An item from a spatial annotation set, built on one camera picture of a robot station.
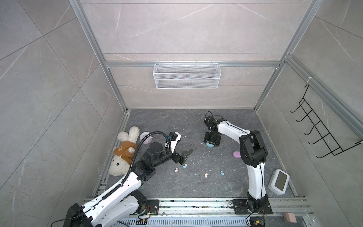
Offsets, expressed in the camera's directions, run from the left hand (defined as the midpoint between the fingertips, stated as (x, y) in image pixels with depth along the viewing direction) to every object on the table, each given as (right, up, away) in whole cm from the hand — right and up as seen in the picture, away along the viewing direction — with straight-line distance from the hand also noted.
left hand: (185, 142), depth 71 cm
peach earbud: (+12, -22, +13) cm, 28 cm away
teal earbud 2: (0, -18, +17) cm, 25 cm away
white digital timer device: (+53, -24, +8) cm, 59 cm away
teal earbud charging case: (+16, -6, +22) cm, 28 cm away
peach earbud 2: (-6, -20, +15) cm, 26 cm away
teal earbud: (+22, -21, +14) cm, 34 cm away
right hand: (+16, -5, +28) cm, 33 cm away
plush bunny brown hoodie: (-38, -8, +14) cm, 41 cm away
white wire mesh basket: (+1, +44, +30) cm, 53 cm away
